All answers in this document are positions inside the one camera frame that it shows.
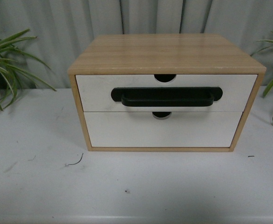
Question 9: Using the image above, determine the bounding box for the black drawer handle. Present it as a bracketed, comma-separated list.
[111, 87, 223, 107]

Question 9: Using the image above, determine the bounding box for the small wire scrap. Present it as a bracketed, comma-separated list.
[64, 153, 84, 167]

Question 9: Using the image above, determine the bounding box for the white top drawer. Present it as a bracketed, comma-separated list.
[76, 74, 257, 112]

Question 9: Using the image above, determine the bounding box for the green plant left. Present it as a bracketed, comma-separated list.
[0, 28, 56, 111]

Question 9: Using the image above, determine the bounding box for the white bottom drawer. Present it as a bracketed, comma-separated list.
[84, 112, 242, 147]

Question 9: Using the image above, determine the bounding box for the wooden two-drawer cabinet frame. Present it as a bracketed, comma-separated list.
[68, 34, 266, 152]

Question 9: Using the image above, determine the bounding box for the white drawer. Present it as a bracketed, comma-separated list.
[84, 112, 242, 147]
[76, 74, 257, 112]

